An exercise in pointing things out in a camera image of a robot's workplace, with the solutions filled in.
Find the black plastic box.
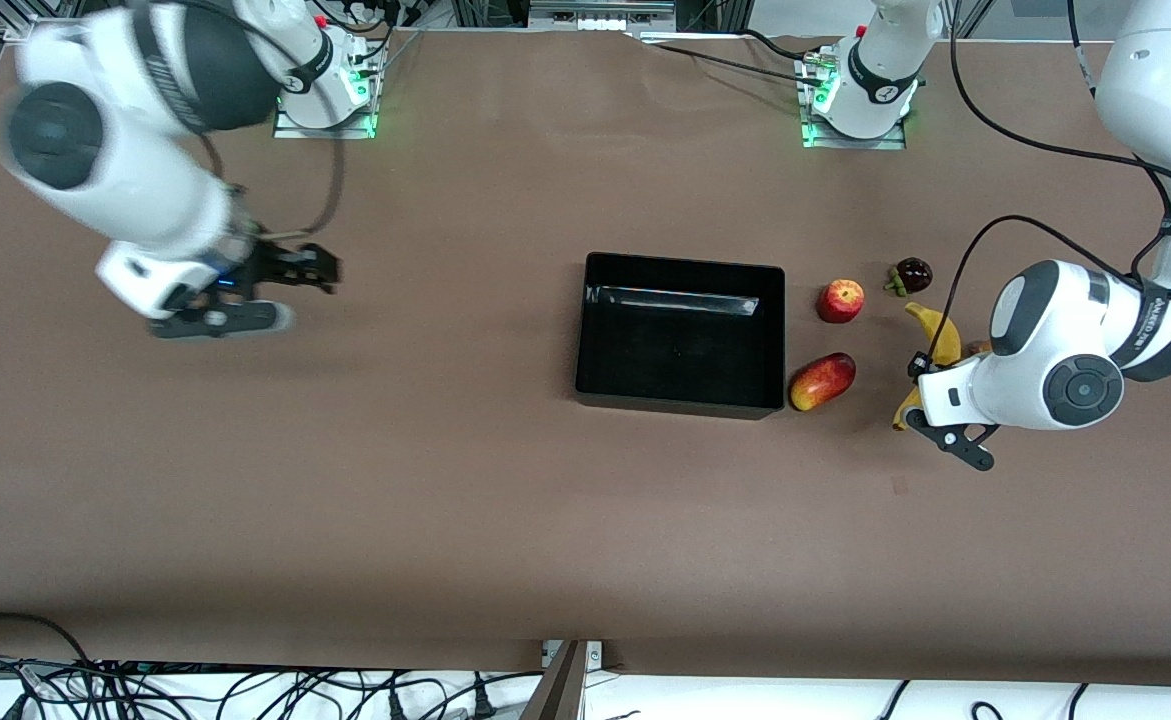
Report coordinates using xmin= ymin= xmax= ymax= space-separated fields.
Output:
xmin=574 ymin=251 xmax=787 ymax=421

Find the grey metal equipment panel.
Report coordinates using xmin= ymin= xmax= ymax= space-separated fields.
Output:
xmin=530 ymin=0 xmax=676 ymax=31

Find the straight black table cable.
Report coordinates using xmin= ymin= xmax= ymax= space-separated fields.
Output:
xmin=660 ymin=42 xmax=831 ymax=91

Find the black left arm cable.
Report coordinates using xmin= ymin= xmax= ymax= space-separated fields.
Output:
xmin=940 ymin=0 xmax=1171 ymax=336

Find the curved black table cable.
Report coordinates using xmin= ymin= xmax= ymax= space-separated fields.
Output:
xmin=740 ymin=28 xmax=821 ymax=61

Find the yellow banana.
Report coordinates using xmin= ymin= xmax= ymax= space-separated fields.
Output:
xmin=892 ymin=302 xmax=964 ymax=433

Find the arched black floor cable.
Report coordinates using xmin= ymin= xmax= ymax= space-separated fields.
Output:
xmin=0 ymin=612 xmax=96 ymax=669

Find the red yellow apple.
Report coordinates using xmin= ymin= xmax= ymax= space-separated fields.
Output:
xmin=816 ymin=279 xmax=866 ymax=325

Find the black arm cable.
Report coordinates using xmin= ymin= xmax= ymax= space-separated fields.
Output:
xmin=940 ymin=0 xmax=1171 ymax=336
xmin=195 ymin=125 xmax=346 ymax=241

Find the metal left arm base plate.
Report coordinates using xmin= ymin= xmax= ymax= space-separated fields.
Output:
xmin=800 ymin=55 xmax=911 ymax=151

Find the metal table edge bracket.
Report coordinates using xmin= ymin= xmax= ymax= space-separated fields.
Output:
xmin=542 ymin=640 xmax=604 ymax=669

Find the dark grey support beam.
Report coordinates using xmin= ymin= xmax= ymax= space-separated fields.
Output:
xmin=520 ymin=640 xmax=586 ymax=720

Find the red yellow mango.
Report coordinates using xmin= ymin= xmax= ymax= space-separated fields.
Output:
xmin=789 ymin=352 xmax=858 ymax=413

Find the dark purple mangosteen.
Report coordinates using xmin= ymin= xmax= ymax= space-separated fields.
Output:
xmin=883 ymin=257 xmax=934 ymax=298

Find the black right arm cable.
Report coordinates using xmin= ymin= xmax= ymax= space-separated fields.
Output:
xmin=195 ymin=125 xmax=346 ymax=241

